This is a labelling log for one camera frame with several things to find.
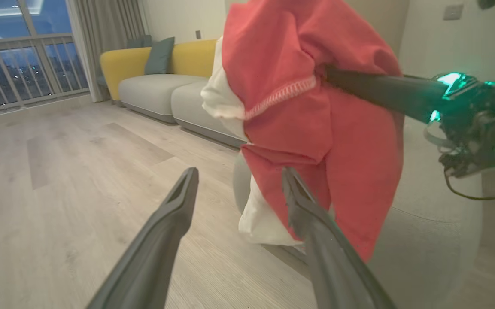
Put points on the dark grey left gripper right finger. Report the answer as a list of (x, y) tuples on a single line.
[(333, 266)]

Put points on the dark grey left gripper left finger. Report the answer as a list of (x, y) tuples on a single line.
[(153, 249)]

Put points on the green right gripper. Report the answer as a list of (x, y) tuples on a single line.
[(479, 120)]

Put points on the red garment white lining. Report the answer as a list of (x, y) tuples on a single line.
[(350, 141)]

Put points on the yellow and grey sofa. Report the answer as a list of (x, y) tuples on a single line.
[(157, 92)]

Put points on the large grey-green cushion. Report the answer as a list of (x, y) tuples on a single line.
[(159, 56)]

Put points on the small grey-green cushion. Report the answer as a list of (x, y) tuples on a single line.
[(140, 41)]

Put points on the beige curtain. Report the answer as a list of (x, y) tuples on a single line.
[(105, 38)]

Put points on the grey balcony railing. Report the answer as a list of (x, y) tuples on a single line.
[(24, 47)]

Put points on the white wall switch plate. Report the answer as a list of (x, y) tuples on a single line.
[(453, 12)]

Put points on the dark wall outlet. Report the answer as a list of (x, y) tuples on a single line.
[(198, 34)]

